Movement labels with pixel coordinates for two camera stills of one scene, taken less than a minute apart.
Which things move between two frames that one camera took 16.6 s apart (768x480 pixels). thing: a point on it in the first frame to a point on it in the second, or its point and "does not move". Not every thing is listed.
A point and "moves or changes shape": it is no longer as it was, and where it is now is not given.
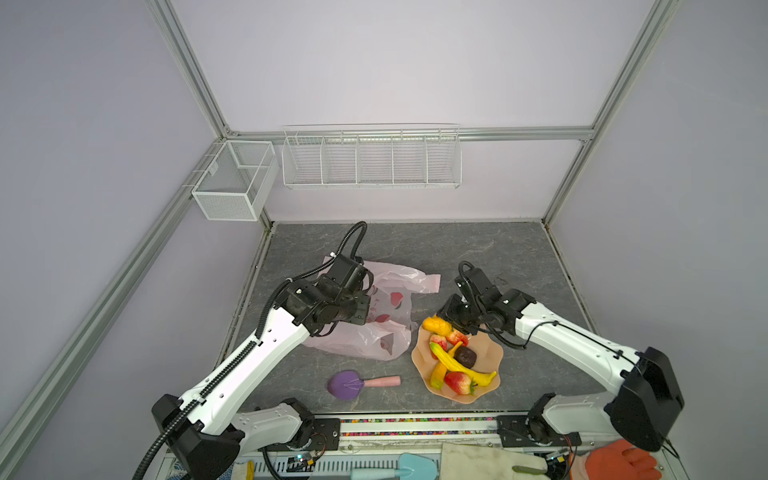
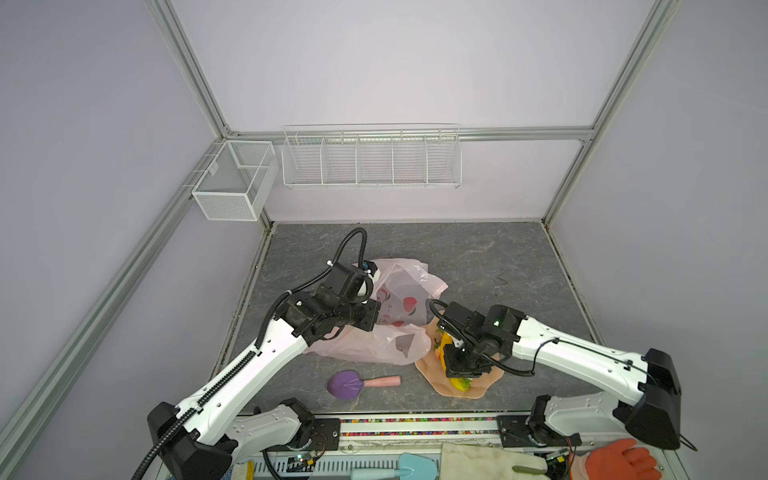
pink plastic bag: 386,335 moves or changes shape
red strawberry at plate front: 460,382 does not move
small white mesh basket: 235,184 does not move
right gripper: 448,313 to 453,369
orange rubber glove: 618,461 does not move
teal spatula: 410,467 does not move
